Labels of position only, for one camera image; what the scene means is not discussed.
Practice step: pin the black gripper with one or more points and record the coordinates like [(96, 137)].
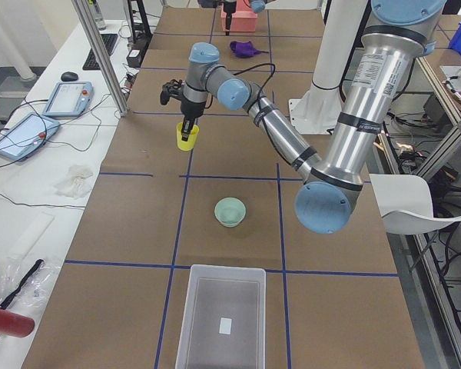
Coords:
[(190, 112)]

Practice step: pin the yellow plastic cup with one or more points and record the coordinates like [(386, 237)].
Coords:
[(189, 145)]

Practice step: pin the purple cloth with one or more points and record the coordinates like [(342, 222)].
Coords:
[(244, 49)]

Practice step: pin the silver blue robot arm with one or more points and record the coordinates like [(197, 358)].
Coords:
[(365, 50)]

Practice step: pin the black power box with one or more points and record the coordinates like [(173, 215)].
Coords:
[(134, 58)]

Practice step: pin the translucent white plastic box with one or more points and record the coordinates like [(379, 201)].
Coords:
[(224, 321)]

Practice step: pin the green ceramic bowl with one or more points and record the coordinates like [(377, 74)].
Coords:
[(230, 212)]

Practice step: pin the upper teach pendant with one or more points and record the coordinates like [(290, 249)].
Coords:
[(69, 100)]

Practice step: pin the teach pendant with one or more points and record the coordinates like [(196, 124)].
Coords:
[(69, 100), (27, 136)]

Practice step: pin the pink plastic tray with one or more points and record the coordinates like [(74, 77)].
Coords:
[(243, 21)]

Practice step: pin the crumpled white tissue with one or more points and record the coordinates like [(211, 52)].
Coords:
[(77, 183)]

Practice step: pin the black computer mouse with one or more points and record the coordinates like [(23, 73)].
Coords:
[(69, 76)]

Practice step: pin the lower teach pendant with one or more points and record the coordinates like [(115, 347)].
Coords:
[(27, 136)]

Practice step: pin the clear plastic bag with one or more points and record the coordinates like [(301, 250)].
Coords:
[(27, 285)]

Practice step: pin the red cylinder bottle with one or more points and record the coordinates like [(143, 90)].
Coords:
[(15, 325)]

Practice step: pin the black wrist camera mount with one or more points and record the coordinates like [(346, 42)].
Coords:
[(171, 89)]

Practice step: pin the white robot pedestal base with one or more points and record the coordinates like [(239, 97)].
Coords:
[(317, 111)]

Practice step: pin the aluminium frame post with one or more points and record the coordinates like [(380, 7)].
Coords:
[(94, 37)]

